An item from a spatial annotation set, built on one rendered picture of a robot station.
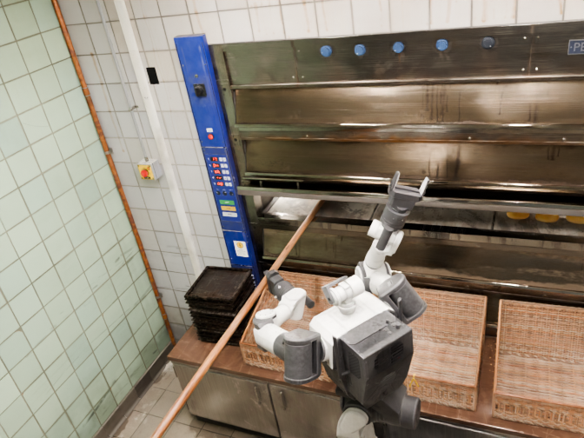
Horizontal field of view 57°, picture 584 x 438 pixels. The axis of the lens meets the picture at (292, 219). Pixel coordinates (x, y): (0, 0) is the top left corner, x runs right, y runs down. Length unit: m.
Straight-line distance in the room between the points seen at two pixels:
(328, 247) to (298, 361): 1.19
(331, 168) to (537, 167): 0.89
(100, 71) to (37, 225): 0.85
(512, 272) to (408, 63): 1.07
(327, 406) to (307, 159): 1.21
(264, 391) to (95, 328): 1.08
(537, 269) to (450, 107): 0.86
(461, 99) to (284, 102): 0.79
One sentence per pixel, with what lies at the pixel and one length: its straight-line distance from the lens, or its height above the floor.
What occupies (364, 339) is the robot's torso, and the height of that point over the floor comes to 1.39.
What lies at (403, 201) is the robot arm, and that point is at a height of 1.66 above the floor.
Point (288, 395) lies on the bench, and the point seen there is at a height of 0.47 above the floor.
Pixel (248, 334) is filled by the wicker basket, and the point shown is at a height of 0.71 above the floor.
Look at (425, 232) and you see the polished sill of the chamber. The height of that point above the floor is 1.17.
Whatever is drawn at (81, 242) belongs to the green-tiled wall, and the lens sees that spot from 3.17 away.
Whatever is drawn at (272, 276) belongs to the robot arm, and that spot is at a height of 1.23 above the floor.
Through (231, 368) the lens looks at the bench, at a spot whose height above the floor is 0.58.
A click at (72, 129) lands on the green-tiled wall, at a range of 3.10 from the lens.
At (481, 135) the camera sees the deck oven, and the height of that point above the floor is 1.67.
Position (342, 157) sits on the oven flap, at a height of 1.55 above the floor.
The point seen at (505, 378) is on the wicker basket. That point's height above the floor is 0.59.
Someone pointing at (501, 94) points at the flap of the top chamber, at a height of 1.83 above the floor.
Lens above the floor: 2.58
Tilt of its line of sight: 30 degrees down
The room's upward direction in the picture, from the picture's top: 10 degrees counter-clockwise
